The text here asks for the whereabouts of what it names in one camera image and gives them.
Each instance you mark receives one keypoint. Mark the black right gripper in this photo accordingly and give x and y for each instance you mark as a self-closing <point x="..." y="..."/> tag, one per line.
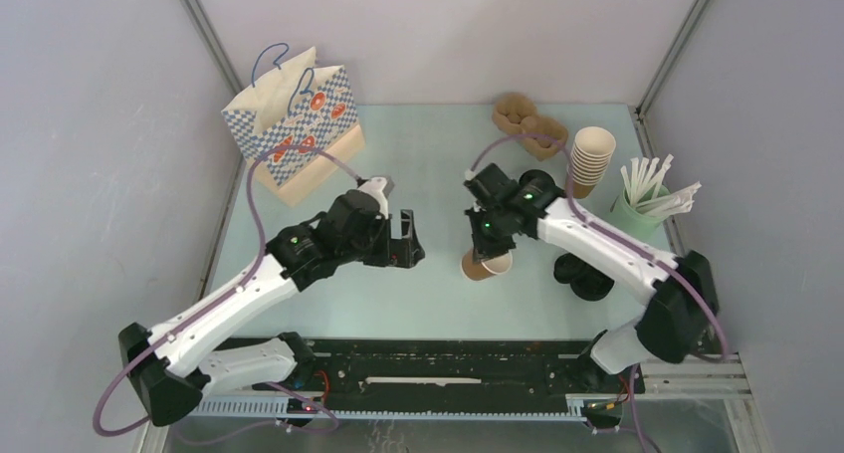
<point x="483" y="249"/>

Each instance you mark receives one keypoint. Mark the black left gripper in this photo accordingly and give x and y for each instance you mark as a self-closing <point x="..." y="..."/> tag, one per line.
<point x="397" y="252"/>

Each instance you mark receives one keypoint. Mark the brown paper cup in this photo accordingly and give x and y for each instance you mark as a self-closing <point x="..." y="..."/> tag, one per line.
<point x="481" y="270"/>
<point x="537" y="180"/>

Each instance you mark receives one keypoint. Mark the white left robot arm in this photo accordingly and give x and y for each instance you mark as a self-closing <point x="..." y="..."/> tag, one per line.
<point x="175" y="364"/>

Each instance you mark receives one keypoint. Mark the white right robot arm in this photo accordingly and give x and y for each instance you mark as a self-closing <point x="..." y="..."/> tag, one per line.
<point x="677" y="293"/>

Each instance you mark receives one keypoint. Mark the stack of black lids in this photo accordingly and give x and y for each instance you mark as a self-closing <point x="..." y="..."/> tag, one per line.
<point x="586" y="282"/>

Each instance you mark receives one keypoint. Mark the brown pulp cup carrier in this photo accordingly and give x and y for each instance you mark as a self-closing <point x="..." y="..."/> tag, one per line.
<point x="515" y="113"/>

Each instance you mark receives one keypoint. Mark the green straw holder cup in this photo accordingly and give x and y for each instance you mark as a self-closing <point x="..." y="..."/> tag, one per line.
<point x="627" y="219"/>

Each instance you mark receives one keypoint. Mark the stack of brown paper cups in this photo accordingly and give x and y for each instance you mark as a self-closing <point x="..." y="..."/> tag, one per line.
<point x="591" y="154"/>

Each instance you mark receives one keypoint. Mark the blue checkered paper bag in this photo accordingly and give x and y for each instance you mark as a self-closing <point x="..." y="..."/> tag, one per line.
<point x="302" y="107"/>

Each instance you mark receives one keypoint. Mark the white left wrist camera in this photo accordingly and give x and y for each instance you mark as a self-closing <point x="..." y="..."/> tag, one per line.
<point x="379" y="188"/>

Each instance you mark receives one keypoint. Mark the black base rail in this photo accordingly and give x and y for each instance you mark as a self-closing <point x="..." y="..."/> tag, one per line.
<point x="290" y="377"/>

